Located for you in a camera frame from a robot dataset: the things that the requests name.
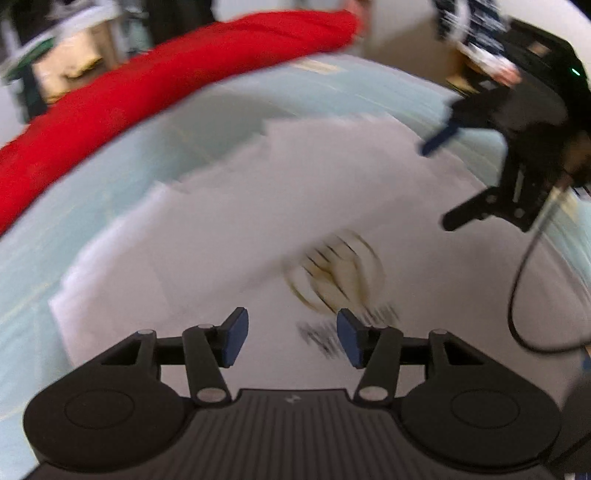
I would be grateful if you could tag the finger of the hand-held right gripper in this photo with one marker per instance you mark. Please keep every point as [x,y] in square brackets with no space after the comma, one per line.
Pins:
[438,138]
[466,213]

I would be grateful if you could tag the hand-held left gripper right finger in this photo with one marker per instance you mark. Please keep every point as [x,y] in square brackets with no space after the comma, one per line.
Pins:
[348,337]

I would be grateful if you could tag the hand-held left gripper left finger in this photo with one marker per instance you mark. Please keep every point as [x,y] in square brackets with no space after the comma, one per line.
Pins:
[235,337]

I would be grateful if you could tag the white printed sweatshirt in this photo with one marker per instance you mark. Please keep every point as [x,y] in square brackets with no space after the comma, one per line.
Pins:
[231,221]

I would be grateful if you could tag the navy star-print garment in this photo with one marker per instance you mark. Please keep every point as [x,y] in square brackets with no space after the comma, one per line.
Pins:
[466,23]

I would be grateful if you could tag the red quilt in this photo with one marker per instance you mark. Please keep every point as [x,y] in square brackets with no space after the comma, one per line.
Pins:
[161,92]

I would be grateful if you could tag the black emblem jacket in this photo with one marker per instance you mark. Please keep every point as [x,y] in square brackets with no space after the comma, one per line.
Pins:
[166,21]

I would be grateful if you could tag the pale yellow garment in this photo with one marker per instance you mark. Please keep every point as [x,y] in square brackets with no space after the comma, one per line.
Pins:
[78,60]

